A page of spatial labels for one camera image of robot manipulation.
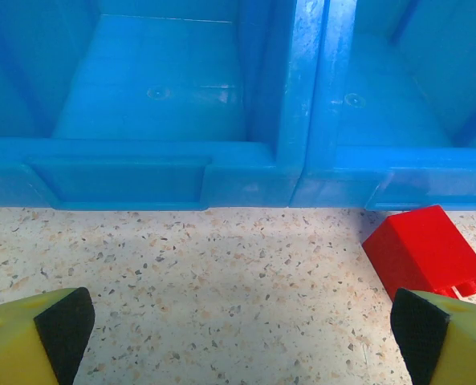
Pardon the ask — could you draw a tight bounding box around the blue plastic bin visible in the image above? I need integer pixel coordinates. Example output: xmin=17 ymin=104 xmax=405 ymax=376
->
xmin=287 ymin=0 xmax=476 ymax=212
xmin=0 ymin=0 xmax=328 ymax=212

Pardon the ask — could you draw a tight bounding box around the small red lego brick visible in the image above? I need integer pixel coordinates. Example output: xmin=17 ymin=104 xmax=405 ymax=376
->
xmin=360 ymin=204 xmax=476 ymax=303

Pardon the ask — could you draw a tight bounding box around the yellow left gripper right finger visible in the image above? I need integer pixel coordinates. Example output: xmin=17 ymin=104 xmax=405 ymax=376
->
xmin=392 ymin=287 xmax=476 ymax=385

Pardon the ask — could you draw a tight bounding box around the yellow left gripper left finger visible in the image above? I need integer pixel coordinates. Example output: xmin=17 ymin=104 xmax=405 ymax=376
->
xmin=0 ymin=286 xmax=96 ymax=385

